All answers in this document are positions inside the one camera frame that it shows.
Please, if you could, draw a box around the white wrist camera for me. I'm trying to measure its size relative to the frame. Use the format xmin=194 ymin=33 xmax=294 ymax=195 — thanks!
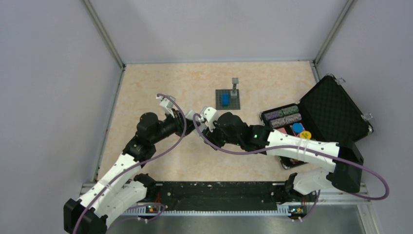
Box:
xmin=200 ymin=106 xmax=219 ymax=132
xmin=156 ymin=95 xmax=176 ymax=115

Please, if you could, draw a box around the pink card deck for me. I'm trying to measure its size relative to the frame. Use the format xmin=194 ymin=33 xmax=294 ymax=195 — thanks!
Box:
xmin=276 ymin=127 xmax=288 ymax=134

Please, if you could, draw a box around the grey lego baseplate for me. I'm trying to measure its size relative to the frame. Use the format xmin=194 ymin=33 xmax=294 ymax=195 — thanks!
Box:
xmin=215 ymin=89 xmax=241 ymax=110

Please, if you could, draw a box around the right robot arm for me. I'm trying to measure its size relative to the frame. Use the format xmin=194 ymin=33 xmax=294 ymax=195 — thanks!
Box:
xmin=192 ymin=112 xmax=364 ymax=201

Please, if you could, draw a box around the blue lego brick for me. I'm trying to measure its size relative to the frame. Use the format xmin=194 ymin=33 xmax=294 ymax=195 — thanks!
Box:
xmin=221 ymin=93 xmax=230 ymax=106

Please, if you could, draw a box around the white remote control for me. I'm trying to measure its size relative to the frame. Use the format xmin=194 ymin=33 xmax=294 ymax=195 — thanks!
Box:
xmin=185 ymin=110 xmax=203 ymax=126

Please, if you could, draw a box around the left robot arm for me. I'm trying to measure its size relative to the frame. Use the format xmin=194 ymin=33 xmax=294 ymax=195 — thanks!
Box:
xmin=63 ymin=109 xmax=195 ymax=234

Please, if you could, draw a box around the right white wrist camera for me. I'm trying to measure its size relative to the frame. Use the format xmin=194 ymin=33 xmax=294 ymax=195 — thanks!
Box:
xmin=200 ymin=106 xmax=219 ymax=132

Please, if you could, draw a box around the yellow dealer button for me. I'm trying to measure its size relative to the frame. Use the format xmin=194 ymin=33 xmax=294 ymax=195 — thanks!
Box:
xmin=299 ymin=131 xmax=312 ymax=139

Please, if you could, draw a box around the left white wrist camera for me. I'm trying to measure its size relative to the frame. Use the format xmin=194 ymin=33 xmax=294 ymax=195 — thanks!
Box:
xmin=156 ymin=95 xmax=176 ymax=115

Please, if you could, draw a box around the blue round chip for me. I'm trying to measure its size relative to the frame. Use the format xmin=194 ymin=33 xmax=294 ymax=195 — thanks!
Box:
xmin=291 ymin=123 xmax=304 ymax=134

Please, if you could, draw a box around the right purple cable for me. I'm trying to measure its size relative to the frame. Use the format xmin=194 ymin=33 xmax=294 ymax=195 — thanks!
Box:
xmin=192 ymin=113 xmax=390 ymax=222

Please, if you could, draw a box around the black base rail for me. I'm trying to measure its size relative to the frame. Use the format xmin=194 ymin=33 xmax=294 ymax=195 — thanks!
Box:
xmin=144 ymin=181 xmax=303 ymax=212

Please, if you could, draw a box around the purple cable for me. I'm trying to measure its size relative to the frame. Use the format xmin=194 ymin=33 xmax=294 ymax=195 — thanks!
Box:
xmin=71 ymin=94 xmax=188 ymax=234
xmin=192 ymin=113 xmax=390 ymax=222

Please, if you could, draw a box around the grey lego tower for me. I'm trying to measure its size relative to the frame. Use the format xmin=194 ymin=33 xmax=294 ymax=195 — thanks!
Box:
xmin=230 ymin=78 xmax=239 ymax=98

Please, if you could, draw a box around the black poker chip case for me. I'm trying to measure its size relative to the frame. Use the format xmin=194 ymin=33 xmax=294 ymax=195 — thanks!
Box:
xmin=260 ymin=74 xmax=374 ymax=170

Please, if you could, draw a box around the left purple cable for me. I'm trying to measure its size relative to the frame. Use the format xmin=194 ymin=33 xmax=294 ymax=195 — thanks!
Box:
xmin=71 ymin=94 xmax=188 ymax=234

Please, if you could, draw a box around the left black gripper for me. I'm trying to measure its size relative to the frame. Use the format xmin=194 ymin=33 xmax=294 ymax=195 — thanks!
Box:
xmin=150 ymin=108 xmax=201 ymax=144

